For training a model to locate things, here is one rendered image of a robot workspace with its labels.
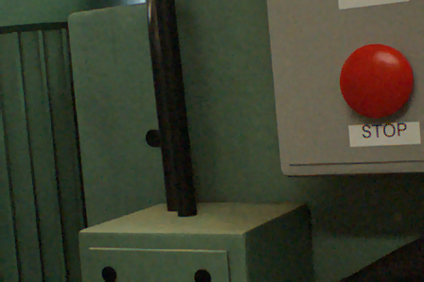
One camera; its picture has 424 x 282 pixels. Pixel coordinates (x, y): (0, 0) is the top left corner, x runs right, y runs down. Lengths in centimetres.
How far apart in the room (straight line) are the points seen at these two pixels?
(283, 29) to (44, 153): 26
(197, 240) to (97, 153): 18
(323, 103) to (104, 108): 21
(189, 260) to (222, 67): 12
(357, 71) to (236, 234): 9
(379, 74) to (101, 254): 16
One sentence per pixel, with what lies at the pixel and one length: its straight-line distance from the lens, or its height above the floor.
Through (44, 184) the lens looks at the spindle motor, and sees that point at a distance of 58.
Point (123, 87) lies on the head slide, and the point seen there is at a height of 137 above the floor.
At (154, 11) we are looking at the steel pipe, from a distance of 45.
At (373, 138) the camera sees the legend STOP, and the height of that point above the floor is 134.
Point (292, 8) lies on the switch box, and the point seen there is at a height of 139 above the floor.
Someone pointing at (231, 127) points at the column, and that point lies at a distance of 45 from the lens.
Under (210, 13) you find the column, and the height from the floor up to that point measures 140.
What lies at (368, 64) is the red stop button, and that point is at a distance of 34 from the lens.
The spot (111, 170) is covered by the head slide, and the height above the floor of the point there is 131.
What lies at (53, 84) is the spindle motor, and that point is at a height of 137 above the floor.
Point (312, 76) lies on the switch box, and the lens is 36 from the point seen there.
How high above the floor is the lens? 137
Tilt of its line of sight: 3 degrees down
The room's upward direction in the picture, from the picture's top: 5 degrees counter-clockwise
